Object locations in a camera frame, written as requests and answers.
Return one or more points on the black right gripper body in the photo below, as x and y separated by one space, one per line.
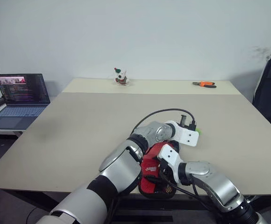
164 171

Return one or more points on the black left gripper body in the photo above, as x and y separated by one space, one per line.
184 121

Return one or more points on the red and black paddle case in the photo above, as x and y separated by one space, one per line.
153 156

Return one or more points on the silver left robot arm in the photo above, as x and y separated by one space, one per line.
119 170

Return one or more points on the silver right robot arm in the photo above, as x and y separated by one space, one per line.
219 184

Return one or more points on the green ball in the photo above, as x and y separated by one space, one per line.
199 131

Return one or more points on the white plush dog toy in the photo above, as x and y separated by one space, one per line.
121 77

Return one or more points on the open blue laptop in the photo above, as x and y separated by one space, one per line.
23 93

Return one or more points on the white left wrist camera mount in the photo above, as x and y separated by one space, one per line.
187 137

